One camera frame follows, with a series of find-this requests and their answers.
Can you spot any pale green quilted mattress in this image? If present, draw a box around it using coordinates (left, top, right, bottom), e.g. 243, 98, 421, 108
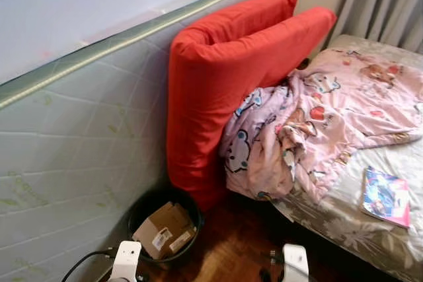
0, 0, 299, 282

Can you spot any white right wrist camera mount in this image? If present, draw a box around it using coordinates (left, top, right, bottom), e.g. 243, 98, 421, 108
282, 244, 310, 282

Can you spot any pink cartoon print blanket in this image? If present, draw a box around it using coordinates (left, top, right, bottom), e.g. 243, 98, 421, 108
219, 48, 423, 203

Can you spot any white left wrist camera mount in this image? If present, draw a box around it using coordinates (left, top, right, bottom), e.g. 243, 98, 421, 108
109, 240, 143, 282

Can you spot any colourful comic book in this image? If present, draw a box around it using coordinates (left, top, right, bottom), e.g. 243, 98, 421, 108
362, 166, 412, 229

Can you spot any black round waste bin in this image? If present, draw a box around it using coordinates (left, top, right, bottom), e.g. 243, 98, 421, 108
127, 188, 204, 266

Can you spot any grey pleated curtain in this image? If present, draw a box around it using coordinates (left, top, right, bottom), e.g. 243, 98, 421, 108
327, 0, 423, 55

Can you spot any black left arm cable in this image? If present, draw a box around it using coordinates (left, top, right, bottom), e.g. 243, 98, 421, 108
61, 248, 120, 282

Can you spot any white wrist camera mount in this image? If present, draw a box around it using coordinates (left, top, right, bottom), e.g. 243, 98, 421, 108
109, 240, 143, 282
282, 244, 310, 282

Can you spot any bed with grey floral sheet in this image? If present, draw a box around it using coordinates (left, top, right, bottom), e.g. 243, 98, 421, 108
268, 34, 423, 282

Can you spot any large red cushion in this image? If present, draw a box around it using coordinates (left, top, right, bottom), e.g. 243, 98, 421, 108
165, 7, 338, 211

